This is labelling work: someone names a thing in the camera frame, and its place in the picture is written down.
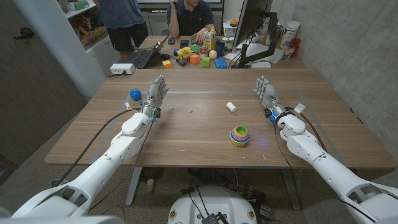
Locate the white shelf cabinet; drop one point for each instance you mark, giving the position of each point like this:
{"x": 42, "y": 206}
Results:
{"x": 62, "y": 37}

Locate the clear glass cup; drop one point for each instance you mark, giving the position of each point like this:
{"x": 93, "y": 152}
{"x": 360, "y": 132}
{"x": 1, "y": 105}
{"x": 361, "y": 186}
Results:
{"x": 287, "y": 53}

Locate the small wooden box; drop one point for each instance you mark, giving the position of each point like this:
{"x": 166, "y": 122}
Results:
{"x": 186, "y": 58}

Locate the black computer mouse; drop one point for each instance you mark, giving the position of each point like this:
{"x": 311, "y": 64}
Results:
{"x": 165, "y": 57}

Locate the green cube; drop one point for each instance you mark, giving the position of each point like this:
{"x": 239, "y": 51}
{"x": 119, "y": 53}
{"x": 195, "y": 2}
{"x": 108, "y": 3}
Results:
{"x": 206, "y": 61}

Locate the white power box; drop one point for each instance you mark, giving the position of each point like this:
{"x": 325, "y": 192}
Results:
{"x": 122, "y": 68}

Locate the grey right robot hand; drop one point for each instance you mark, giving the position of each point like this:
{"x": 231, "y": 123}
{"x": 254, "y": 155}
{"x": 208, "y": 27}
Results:
{"x": 269, "y": 95}

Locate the white storage box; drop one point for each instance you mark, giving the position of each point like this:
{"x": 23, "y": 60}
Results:
{"x": 229, "y": 30}

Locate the yellow banana toy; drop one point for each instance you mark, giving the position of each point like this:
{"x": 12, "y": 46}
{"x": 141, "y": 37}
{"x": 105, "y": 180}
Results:
{"x": 184, "y": 50}

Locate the grey table leg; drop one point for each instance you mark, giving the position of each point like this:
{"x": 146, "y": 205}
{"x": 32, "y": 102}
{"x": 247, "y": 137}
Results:
{"x": 133, "y": 186}
{"x": 290, "y": 189}

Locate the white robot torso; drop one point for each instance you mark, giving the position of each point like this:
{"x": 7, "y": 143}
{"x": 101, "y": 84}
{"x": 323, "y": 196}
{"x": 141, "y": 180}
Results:
{"x": 214, "y": 202}

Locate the yellow cracker box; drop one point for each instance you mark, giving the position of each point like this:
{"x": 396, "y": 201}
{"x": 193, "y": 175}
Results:
{"x": 207, "y": 40}

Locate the white flat device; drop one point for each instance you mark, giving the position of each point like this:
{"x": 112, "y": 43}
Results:
{"x": 260, "y": 65}

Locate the standing person blue shirt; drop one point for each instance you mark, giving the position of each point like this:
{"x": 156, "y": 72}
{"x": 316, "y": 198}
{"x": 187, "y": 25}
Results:
{"x": 119, "y": 12}

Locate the green box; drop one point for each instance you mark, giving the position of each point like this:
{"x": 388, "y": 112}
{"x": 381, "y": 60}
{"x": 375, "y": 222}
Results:
{"x": 81, "y": 4}

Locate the blue flat box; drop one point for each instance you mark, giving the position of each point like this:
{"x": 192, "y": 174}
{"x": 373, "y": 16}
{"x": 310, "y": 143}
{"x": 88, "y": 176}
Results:
{"x": 220, "y": 63}

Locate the red soup can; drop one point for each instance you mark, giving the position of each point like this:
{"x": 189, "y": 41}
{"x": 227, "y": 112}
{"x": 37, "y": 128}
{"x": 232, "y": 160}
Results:
{"x": 203, "y": 51}

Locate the orange cube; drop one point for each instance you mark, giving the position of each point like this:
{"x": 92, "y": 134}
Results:
{"x": 194, "y": 58}

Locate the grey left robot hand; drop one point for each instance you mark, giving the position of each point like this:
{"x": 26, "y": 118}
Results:
{"x": 154, "y": 95}

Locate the green round toy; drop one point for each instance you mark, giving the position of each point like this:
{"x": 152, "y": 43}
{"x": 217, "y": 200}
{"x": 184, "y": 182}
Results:
{"x": 195, "y": 48}

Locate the black floor fan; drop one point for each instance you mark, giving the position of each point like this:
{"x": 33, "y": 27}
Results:
{"x": 152, "y": 173}

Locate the black laptop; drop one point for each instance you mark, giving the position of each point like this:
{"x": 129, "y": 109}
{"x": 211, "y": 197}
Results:
{"x": 141, "y": 57}

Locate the white tag right wrist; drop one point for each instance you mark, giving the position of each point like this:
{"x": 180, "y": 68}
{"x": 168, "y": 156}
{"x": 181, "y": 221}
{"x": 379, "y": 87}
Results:
{"x": 299, "y": 108}

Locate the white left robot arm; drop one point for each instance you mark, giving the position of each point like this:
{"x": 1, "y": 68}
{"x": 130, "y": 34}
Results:
{"x": 102, "y": 165}

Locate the white paper sheet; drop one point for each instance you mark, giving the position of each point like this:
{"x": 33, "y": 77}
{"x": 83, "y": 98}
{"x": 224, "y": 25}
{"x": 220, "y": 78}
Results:
{"x": 258, "y": 49}

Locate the seated person dark shirt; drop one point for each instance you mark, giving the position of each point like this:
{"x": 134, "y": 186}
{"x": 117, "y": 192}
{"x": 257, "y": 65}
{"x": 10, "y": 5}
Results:
{"x": 191, "y": 18}

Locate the orange toy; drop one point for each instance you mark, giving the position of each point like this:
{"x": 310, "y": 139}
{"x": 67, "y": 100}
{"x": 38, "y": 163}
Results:
{"x": 233, "y": 22}

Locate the rubik's cube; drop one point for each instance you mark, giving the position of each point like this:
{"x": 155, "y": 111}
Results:
{"x": 166, "y": 64}

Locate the blue spiky ball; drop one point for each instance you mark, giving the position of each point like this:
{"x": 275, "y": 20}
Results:
{"x": 135, "y": 94}

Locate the white canister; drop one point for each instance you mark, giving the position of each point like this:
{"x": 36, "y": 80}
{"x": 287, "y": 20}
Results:
{"x": 289, "y": 33}

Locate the black computer monitor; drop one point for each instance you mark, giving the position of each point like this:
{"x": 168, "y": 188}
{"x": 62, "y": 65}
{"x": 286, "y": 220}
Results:
{"x": 252, "y": 18}

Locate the small colourful carton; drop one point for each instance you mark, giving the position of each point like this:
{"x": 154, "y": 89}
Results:
{"x": 229, "y": 43}

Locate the colourful stacking cups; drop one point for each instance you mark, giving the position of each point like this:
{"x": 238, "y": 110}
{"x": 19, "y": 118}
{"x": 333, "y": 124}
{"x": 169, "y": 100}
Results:
{"x": 239, "y": 137}

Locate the white bandage roll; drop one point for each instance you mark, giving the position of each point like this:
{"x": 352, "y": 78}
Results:
{"x": 231, "y": 106}

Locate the black calculator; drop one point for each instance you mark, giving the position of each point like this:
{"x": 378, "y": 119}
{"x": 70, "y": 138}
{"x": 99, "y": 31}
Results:
{"x": 184, "y": 43}

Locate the yellow mustard bottle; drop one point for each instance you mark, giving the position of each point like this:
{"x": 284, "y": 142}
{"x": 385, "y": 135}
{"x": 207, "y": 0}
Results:
{"x": 213, "y": 32}

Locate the cream ball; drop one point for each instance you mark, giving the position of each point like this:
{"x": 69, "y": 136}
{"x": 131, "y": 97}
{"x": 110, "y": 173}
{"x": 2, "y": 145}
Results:
{"x": 212, "y": 54}

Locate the red cup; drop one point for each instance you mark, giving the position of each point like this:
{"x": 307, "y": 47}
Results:
{"x": 296, "y": 43}

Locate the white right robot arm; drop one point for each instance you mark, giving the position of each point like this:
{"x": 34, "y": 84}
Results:
{"x": 329, "y": 168}

